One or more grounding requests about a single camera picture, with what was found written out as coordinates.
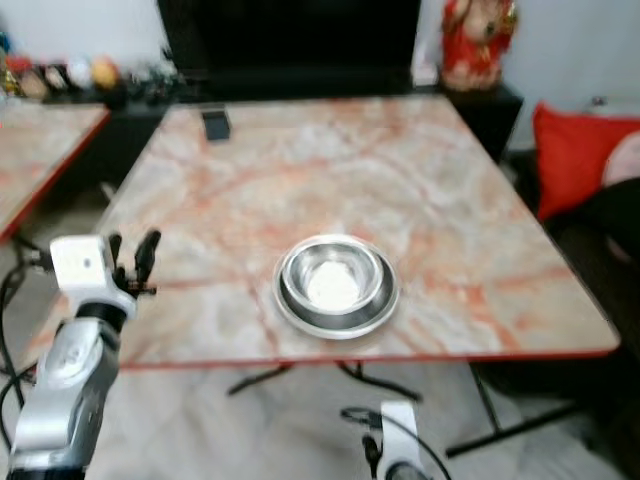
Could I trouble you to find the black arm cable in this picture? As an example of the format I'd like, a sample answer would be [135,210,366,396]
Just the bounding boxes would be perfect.
[0,252,57,451]
[339,405,456,480]

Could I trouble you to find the straight black table frame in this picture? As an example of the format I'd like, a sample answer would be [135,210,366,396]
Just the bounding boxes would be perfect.
[446,362,579,459]

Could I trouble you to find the pale pink pillow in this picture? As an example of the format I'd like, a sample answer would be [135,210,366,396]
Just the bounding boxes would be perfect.
[600,130,640,191]

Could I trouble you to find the steel plate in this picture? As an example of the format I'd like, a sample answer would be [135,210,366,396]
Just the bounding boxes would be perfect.
[272,234,401,341]

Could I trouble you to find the black television cabinet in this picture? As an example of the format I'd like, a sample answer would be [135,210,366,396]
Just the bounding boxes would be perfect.
[100,80,525,166]

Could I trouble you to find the black television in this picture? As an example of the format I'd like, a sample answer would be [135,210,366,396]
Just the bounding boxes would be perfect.
[156,0,424,101]

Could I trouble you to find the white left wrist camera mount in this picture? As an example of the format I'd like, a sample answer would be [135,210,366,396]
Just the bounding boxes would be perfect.
[50,235,127,307]

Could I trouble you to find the steel bowl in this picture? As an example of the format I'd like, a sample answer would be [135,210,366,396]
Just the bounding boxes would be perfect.
[280,238,387,315]

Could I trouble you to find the red cushion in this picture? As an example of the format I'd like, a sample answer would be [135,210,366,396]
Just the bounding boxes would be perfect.
[532,101,640,222]

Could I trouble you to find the orange decor ball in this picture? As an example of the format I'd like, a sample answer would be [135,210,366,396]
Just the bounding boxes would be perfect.
[90,58,120,89]

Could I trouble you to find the red idol statue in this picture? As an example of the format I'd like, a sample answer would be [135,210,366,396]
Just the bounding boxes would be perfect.
[440,0,520,94]

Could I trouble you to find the small black box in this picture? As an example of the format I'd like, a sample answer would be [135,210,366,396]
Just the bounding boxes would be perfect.
[202,110,232,142]

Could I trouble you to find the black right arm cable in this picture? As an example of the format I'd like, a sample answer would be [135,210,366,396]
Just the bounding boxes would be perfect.
[339,405,456,480]

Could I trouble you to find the dark sofa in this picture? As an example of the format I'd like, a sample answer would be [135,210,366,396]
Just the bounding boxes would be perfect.
[500,148,640,476]

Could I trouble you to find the white decor ball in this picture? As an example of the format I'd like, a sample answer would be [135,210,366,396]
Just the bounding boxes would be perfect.
[66,59,92,88]

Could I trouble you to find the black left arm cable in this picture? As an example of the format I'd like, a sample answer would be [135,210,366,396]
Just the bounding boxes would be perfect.
[0,252,57,451]

